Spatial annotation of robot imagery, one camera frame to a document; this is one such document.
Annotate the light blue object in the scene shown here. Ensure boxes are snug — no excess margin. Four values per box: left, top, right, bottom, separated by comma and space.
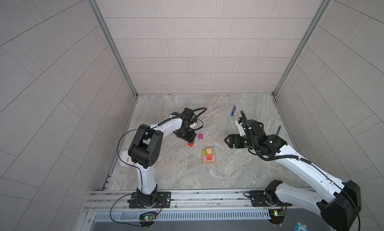
294, 222, 308, 231

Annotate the circuit board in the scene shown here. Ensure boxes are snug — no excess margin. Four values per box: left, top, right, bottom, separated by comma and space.
139, 212, 157, 222
268, 210, 286, 226

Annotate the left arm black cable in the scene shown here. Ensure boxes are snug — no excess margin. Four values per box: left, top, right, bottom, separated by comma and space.
109, 128, 145, 227

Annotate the blue marker pen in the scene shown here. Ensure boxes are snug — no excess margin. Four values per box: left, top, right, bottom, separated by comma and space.
231, 102, 238, 116

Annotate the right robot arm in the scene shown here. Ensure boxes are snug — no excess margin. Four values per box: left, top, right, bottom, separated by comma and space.
225, 116, 362, 231

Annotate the right circuit board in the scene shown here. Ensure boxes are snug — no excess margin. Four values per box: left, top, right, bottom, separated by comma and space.
268, 210, 286, 226

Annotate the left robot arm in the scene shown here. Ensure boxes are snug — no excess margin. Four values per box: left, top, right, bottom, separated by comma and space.
119, 107, 207, 207

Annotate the left circuit board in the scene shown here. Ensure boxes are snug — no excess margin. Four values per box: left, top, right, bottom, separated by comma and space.
139, 212, 157, 222

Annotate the white plastic lid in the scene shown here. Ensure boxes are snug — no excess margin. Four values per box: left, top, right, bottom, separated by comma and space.
119, 150, 133, 167

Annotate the aluminium mounting rail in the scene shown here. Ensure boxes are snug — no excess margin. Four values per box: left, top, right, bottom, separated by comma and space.
80, 187, 334, 214

